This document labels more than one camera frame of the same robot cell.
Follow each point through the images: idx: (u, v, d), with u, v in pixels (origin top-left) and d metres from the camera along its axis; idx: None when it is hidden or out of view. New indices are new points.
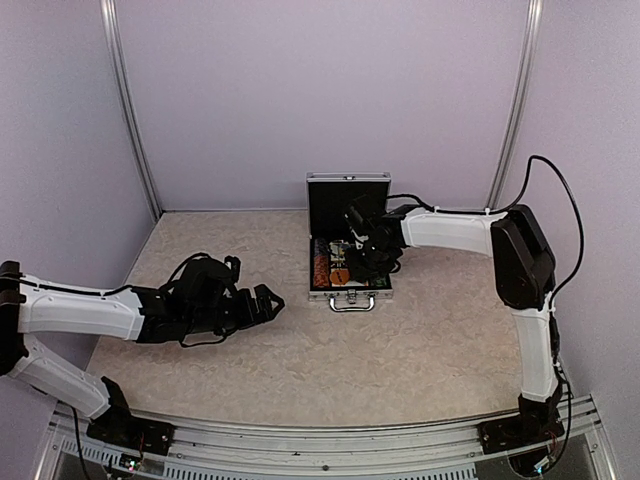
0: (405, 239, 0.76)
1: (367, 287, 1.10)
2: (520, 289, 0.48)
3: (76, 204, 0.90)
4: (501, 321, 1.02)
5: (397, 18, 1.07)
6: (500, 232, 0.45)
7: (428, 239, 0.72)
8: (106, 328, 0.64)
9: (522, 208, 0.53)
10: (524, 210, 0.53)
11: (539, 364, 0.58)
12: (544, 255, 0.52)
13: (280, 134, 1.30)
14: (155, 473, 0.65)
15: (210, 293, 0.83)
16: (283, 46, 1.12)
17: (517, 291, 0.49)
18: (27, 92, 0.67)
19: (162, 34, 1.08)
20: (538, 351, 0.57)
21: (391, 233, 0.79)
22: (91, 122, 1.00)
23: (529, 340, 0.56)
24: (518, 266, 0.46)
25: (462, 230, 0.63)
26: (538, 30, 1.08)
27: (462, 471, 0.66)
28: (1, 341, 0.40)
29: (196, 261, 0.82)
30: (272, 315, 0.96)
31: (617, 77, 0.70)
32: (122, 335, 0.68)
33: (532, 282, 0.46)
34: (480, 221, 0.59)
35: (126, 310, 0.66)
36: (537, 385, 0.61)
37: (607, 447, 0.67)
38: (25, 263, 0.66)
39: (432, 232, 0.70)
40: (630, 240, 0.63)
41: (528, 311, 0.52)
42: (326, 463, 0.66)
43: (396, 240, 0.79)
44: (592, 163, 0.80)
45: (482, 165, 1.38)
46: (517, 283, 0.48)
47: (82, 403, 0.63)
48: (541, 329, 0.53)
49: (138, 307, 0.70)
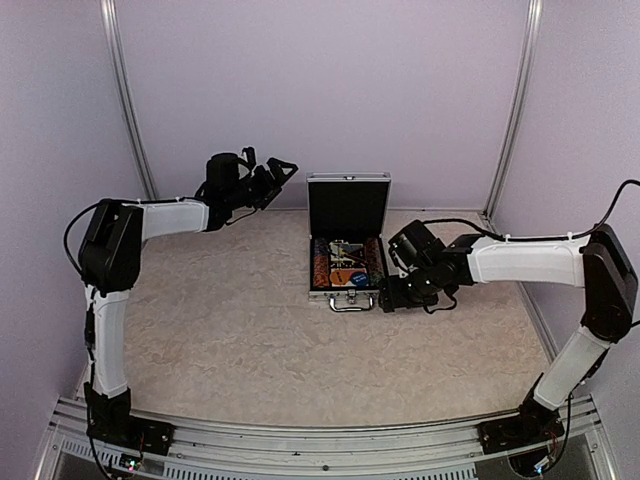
0: (472, 274, 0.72)
1: (367, 287, 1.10)
2: (607, 314, 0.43)
3: (76, 202, 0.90)
4: (501, 321, 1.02)
5: (398, 18, 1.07)
6: (594, 257, 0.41)
7: (500, 272, 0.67)
8: (181, 229, 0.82)
9: (607, 228, 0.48)
10: (605, 232, 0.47)
11: (571, 382, 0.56)
12: (633, 278, 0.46)
13: (280, 134, 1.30)
14: (155, 473, 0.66)
15: (231, 173, 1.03)
16: (284, 46, 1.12)
17: (607, 318, 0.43)
18: (27, 90, 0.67)
19: (162, 33, 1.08)
20: (577, 373, 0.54)
21: (455, 268, 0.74)
22: (92, 121, 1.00)
23: (571, 361, 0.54)
24: (611, 292, 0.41)
25: (542, 260, 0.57)
26: (538, 29, 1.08)
27: (462, 471, 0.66)
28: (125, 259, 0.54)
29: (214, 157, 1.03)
30: (287, 178, 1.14)
31: (617, 75, 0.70)
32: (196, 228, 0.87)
33: (627, 309, 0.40)
34: (569, 249, 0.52)
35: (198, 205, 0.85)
36: (557, 397, 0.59)
37: (607, 447, 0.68)
38: (25, 265, 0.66)
39: (506, 264, 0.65)
40: (630, 240, 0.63)
41: (599, 341, 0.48)
42: (325, 463, 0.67)
43: (461, 274, 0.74)
44: (591, 163, 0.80)
45: (482, 165, 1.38)
46: (604, 307, 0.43)
47: (107, 376, 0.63)
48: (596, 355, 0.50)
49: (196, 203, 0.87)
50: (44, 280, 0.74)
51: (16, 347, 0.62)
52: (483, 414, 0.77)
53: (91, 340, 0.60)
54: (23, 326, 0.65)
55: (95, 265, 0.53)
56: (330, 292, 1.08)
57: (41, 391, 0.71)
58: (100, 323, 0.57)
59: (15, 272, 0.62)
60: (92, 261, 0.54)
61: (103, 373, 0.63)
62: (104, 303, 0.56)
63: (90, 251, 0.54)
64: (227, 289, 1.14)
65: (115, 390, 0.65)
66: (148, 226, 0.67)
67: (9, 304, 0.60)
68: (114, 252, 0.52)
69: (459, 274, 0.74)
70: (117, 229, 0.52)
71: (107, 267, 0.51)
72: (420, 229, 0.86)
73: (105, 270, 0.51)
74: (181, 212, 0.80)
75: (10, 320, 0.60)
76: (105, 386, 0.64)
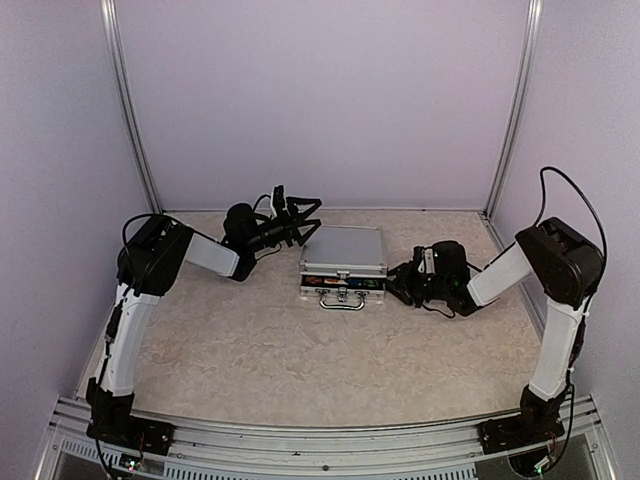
0: (474, 298, 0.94)
1: (359, 287, 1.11)
2: (566, 280, 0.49)
3: (77, 203, 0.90)
4: (500, 321, 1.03)
5: (397, 18, 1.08)
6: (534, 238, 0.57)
7: (490, 289, 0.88)
8: (215, 267, 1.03)
9: (553, 219, 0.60)
10: (552, 224, 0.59)
11: (558, 366, 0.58)
12: (590, 244, 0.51)
13: (281, 134, 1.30)
14: (155, 473, 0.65)
15: (248, 223, 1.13)
16: (284, 45, 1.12)
17: (561, 284, 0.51)
18: (29, 90, 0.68)
19: (164, 34, 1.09)
20: (559, 352, 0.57)
21: (464, 303, 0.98)
22: (91, 120, 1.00)
23: (553, 335, 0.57)
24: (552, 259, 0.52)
25: (509, 261, 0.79)
26: (538, 30, 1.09)
27: (462, 471, 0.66)
28: (164, 265, 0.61)
29: (232, 214, 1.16)
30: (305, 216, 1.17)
31: (615, 76, 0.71)
32: (225, 272, 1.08)
33: (573, 268, 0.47)
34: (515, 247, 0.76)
35: (231, 254, 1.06)
36: (550, 386, 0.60)
37: (607, 448, 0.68)
38: (25, 265, 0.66)
39: (490, 278, 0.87)
40: (627, 238, 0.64)
41: (561, 307, 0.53)
42: (325, 463, 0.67)
43: (468, 309, 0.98)
44: (590, 162, 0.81)
45: (482, 165, 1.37)
46: (562, 274, 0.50)
47: (110, 374, 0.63)
48: (570, 328, 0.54)
49: (231, 254, 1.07)
50: (44, 280, 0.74)
51: (16, 347, 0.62)
52: (484, 414, 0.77)
53: (113, 336, 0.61)
54: (24, 325, 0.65)
55: (135, 266, 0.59)
56: (322, 288, 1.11)
57: (41, 390, 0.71)
58: (126, 322, 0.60)
59: (15, 271, 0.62)
60: (134, 262, 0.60)
61: (114, 368, 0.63)
62: (136, 301, 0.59)
63: (131, 252, 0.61)
64: (227, 289, 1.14)
65: (121, 389, 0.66)
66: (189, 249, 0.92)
67: (9, 304, 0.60)
68: (161, 258, 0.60)
69: (466, 308, 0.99)
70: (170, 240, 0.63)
71: (150, 268, 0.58)
72: (457, 249, 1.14)
73: (144, 271, 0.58)
74: (220, 253, 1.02)
75: (11, 319, 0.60)
76: (114, 382, 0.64)
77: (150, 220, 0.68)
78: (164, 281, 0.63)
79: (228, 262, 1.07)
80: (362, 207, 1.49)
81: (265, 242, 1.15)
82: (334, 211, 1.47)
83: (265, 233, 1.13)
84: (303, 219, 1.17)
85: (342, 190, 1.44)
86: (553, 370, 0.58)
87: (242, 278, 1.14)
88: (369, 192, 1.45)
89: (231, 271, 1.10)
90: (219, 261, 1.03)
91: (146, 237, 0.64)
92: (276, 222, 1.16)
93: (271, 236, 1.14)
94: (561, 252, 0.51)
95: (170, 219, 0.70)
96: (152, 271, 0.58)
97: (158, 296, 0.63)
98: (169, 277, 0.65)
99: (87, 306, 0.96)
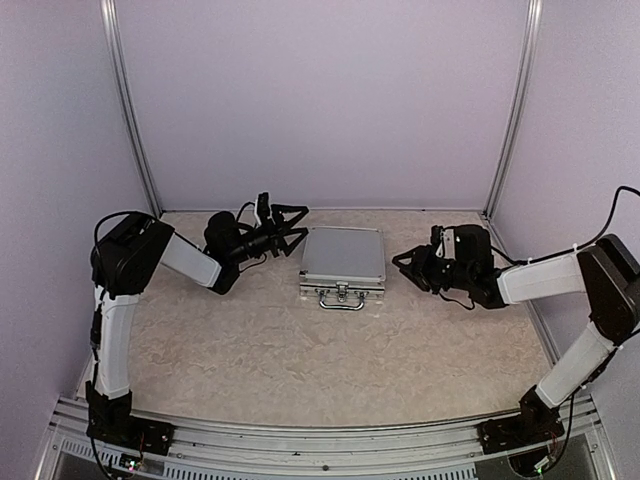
0: (503, 295, 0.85)
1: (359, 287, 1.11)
2: (621, 320, 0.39)
3: (76, 203, 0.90)
4: (501, 321, 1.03)
5: (397, 18, 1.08)
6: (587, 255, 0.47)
7: (523, 291, 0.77)
8: (193, 276, 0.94)
9: (613, 236, 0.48)
10: (611, 241, 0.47)
11: (572, 381, 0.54)
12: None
13: (281, 134, 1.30)
14: (155, 473, 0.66)
15: (230, 233, 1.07)
16: (284, 46, 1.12)
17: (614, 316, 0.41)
18: (29, 89, 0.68)
19: (164, 34, 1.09)
20: (579, 372, 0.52)
21: (489, 296, 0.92)
22: (91, 120, 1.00)
23: (575, 354, 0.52)
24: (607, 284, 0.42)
25: (554, 269, 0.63)
26: (537, 30, 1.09)
27: (462, 471, 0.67)
28: (139, 263, 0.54)
29: (212, 223, 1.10)
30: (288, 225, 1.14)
31: (616, 75, 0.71)
32: (204, 282, 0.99)
33: (632, 307, 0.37)
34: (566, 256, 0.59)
35: (212, 263, 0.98)
36: (557, 395, 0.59)
37: (607, 448, 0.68)
38: (25, 265, 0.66)
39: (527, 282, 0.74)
40: (628, 238, 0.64)
41: (600, 339, 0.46)
42: (326, 463, 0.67)
43: (492, 302, 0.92)
44: (590, 162, 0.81)
45: (483, 165, 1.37)
46: (617, 312, 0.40)
47: (104, 378, 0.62)
48: (597, 357, 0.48)
49: (212, 263, 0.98)
50: (44, 280, 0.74)
51: (16, 347, 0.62)
52: (484, 414, 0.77)
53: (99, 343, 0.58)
54: (23, 325, 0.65)
55: (106, 264, 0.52)
56: (322, 288, 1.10)
57: (41, 390, 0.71)
58: (107, 326, 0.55)
59: (15, 271, 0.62)
60: (104, 260, 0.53)
61: (105, 373, 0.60)
62: (112, 305, 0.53)
63: (103, 249, 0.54)
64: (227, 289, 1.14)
65: (116, 391, 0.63)
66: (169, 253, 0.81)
67: (9, 304, 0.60)
68: (135, 254, 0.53)
69: (491, 301, 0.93)
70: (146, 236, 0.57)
71: (122, 265, 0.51)
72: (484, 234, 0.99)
73: (116, 269, 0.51)
74: (201, 261, 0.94)
75: (10, 319, 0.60)
76: (107, 388, 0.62)
77: (128, 217, 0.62)
78: (141, 279, 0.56)
79: (209, 272, 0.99)
80: (362, 207, 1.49)
81: (250, 252, 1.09)
82: (334, 211, 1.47)
83: (250, 243, 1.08)
84: (289, 227, 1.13)
85: (342, 190, 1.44)
86: (566, 384, 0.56)
87: (223, 289, 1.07)
88: (369, 192, 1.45)
89: (211, 280, 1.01)
90: (199, 269, 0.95)
91: (122, 232, 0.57)
92: (260, 232, 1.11)
93: (256, 246, 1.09)
94: (620, 284, 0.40)
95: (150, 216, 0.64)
96: (125, 268, 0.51)
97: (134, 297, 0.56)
98: (147, 276, 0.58)
99: (87, 305, 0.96)
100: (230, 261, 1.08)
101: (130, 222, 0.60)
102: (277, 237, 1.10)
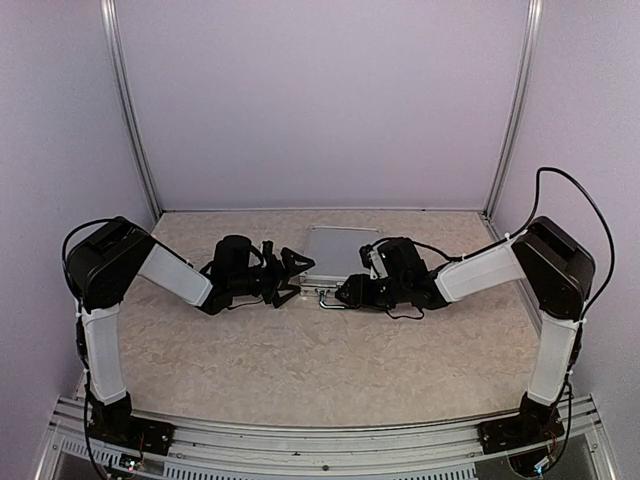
0: (444, 292, 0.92)
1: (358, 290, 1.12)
2: (567, 299, 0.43)
3: (76, 201, 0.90)
4: (499, 322, 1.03)
5: (396, 18, 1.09)
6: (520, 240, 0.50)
7: (467, 286, 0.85)
8: (178, 289, 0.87)
9: (544, 220, 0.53)
10: (544, 222, 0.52)
11: (559, 372, 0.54)
12: (589, 254, 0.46)
13: (280, 132, 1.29)
14: (155, 473, 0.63)
15: (240, 259, 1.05)
16: (284, 45, 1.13)
17: (557, 296, 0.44)
18: (30, 90, 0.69)
19: (165, 34, 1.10)
20: (560, 361, 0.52)
21: (430, 297, 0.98)
22: (90, 116, 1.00)
23: (549, 346, 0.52)
24: (543, 267, 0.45)
25: (495, 262, 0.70)
26: (537, 30, 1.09)
27: (462, 471, 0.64)
28: (114, 274, 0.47)
29: (227, 239, 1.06)
30: (298, 271, 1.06)
31: (614, 73, 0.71)
32: (190, 297, 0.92)
33: (576, 288, 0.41)
34: (504, 247, 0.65)
35: (199, 278, 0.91)
36: (550, 392, 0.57)
37: (607, 447, 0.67)
38: (25, 263, 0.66)
39: (467, 276, 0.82)
40: (625, 238, 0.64)
41: (560, 321, 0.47)
42: (326, 463, 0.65)
43: (435, 303, 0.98)
44: (589, 160, 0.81)
45: (483, 163, 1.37)
46: (560, 292, 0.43)
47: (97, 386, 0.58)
48: (568, 339, 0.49)
49: (199, 278, 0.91)
50: (44, 278, 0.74)
51: (16, 345, 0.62)
52: (484, 414, 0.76)
53: (84, 352, 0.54)
54: (24, 323, 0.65)
55: (79, 273, 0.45)
56: (322, 288, 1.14)
57: (41, 390, 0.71)
58: (89, 339, 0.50)
59: (16, 269, 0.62)
60: (78, 268, 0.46)
61: (98, 382, 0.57)
62: (90, 319, 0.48)
63: (78, 255, 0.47)
64: None
65: (111, 397, 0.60)
66: (151, 264, 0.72)
67: (10, 303, 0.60)
68: (109, 261, 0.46)
69: (433, 301, 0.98)
70: (124, 243, 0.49)
71: (93, 273, 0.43)
72: (408, 245, 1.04)
73: (86, 280, 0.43)
74: (186, 276, 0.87)
75: (11, 317, 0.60)
76: (101, 393, 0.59)
77: (111, 221, 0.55)
78: (119, 288, 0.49)
79: (197, 286, 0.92)
80: (362, 207, 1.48)
81: (250, 288, 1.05)
82: (334, 211, 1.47)
83: (253, 278, 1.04)
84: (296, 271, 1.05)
85: (342, 190, 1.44)
86: (553, 377, 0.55)
87: (210, 307, 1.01)
88: (370, 192, 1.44)
89: (199, 297, 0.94)
90: (186, 283, 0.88)
91: (100, 238, 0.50)
92: (267, 272, 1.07)
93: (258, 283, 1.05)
94: (561, 265, 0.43)
95: (132, 222, 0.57)
96: (98, 276, 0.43)
97: (108, 307, 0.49)
98: (125, 286, 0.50)
99: None
100: (229, 287, 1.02)
101: (107, 231, 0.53)
102: (281, 281, 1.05)
